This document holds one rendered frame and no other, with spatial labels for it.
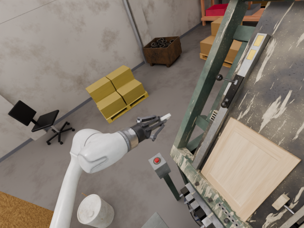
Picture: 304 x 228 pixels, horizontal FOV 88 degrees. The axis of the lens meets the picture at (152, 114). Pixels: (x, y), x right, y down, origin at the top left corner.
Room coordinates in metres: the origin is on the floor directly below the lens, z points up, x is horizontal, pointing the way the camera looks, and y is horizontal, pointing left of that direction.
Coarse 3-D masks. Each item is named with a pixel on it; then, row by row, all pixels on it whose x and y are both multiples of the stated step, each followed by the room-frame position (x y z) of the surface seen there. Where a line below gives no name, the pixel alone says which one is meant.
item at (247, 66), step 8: (264, 40) 0.66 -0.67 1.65; (256, 48) 0.67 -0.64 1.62; (256, 56) 0.66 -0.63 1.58; (248, 64) 0.66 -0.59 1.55; (240, 72) 0.67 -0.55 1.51; (248, 72) 0.64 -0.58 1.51; (240, 88) 0.63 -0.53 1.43; (232, 104) 0.62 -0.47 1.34; (224, 112) 0.62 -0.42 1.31; (216, 120) 0.63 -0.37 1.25; (224, 120) 0.61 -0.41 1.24; (216, 128) 0.60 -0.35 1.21; (208, 136) 0.61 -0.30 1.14; (216, 136) 0.59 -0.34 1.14; (208, 144) 0.58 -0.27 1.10; (200, 152) 0.59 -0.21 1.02; (200, 160) 0.56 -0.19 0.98
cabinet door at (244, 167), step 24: (216, 144) 0.55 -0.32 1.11; (240, 144) 0.44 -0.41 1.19; (264, 144) 0.36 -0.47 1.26; (216, 168) 0.45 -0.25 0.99; (240, 168) 0.36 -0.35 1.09; (264, 168) 0.28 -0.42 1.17; (288, 168) 0.22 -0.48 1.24; (240, 192) 0.27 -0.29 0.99; (264, 192) 0.21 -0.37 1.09; (240, 216) 0.19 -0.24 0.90
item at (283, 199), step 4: (280, 196) 0.16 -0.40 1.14; (284, 196) 0.15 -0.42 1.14; (276, 200) 0.15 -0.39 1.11; (280, 200) 0.14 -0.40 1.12; (284, 200) 0.14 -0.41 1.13; (288, 200) 0.13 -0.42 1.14; (272, 204) 0.15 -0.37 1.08; (276, 204) 0.14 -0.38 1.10; (280, 204) 0.13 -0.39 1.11; (276, 208) 0.13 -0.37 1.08; (280, 208) 0.12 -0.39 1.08
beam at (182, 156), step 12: (180, 156) 0.71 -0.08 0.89; (192, 156) 0.68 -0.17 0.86; (180, 168) 0.65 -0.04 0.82; (192, 168) 0.57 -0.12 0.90; (192, 180) 0.51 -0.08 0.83; (204, 180) 0.45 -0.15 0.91; (204, 192) 0.39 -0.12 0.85; (216, 192) 0.35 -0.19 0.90; (216, 204) 0.30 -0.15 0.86; (228, 204) 0.26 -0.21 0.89
